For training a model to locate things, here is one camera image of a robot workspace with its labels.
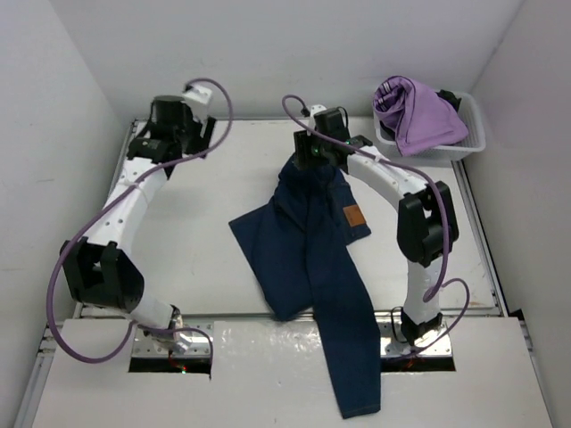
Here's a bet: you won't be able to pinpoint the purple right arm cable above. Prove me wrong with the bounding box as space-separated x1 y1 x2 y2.
281 94 470 358

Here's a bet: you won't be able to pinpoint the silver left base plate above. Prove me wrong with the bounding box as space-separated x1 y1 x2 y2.
131 324 214 358

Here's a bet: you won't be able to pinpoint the purple folded garment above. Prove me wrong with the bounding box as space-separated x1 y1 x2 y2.
372 76 468 156

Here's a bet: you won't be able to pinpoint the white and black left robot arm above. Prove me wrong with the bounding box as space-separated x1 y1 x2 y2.
62 86 216 354

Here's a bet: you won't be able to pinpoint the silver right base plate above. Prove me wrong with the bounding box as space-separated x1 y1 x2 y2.
376 309 453 359

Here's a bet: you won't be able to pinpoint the dark blue denim trousers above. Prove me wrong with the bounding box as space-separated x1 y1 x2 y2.
229 158 381 419

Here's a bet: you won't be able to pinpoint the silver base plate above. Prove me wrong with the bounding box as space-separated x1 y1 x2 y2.
131 324 214 358
376 309 453 359

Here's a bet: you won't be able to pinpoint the white plastic basket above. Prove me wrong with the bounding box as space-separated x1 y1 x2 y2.
373 91 486 166

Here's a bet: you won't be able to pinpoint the black garment in basket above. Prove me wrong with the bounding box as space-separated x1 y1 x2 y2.
436 89 462 111

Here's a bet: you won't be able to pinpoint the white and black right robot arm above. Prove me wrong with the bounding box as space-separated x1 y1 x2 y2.
294 130 459 348

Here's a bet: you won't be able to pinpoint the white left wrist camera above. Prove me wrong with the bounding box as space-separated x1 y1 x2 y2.
182 85 212 120

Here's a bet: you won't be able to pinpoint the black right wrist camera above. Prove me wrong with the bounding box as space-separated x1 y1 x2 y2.
309 104 350 141

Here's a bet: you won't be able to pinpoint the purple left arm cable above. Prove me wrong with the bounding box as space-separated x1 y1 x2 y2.
46 78 234 363

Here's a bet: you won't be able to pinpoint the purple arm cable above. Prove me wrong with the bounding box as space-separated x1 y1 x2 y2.
46 78 234 363
281 94 470 358

